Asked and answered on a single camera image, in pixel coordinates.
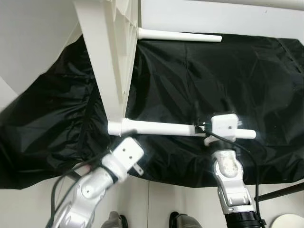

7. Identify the white plastic children table top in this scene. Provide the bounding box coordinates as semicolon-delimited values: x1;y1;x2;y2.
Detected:
74;0;143;136

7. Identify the black cloth table cover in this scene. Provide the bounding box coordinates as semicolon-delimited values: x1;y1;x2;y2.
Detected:
0;33;304;190

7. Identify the grey left robot foot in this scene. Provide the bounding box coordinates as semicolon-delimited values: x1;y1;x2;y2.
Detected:
102;211;128;228

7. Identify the grey robot foot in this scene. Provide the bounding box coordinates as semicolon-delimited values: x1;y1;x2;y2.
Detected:
170;212;202;228
102;211;128;228

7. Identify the grey right robot foot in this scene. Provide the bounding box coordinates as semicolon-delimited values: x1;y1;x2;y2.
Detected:
170;212;202;228

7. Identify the black metal work table leg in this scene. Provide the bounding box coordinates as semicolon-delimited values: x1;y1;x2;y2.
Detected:
256;183;304;201

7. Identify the white round floor base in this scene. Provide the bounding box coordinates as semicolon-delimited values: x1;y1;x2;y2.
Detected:
272;214;304;228

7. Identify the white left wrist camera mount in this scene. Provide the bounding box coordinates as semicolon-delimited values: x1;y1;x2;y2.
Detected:
102;137;144;182

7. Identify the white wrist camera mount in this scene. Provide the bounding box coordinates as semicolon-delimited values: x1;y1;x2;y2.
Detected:
102;137;144;182
204;112;244;145

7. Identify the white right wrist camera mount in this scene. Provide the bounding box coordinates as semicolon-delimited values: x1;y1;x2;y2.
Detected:
204;112;244;145

